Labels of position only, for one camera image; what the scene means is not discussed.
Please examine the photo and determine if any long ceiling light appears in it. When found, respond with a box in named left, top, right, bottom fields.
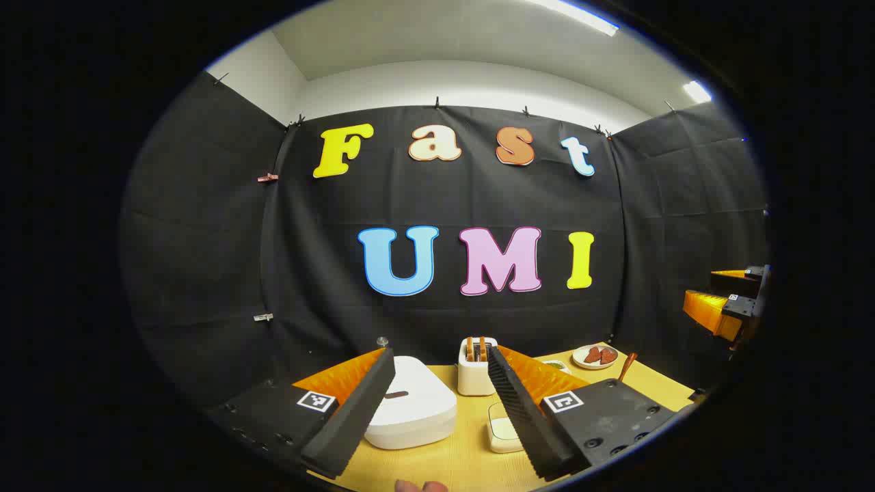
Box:
left=533, top=0, right=619, bottom=36

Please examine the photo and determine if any clear plastic rice box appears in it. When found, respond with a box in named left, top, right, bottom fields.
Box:
left=487, top=402, right=526, bottom=454

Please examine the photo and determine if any white rice cooker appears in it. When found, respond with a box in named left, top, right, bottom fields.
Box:
left=364, top=355, right=457, bottom=450

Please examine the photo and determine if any round white plate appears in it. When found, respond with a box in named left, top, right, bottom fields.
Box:
left=572, top=344, right=619, bottom=370

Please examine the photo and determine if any white toaster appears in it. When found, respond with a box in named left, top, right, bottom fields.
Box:
left=457, top=337, right=498, bottom=397

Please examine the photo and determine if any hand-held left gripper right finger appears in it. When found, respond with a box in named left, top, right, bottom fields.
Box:
left=487, top=345, right=677, bottom=482

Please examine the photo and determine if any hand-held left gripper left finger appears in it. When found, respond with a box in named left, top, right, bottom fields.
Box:
left=205, top=347, right=396, bottom=480

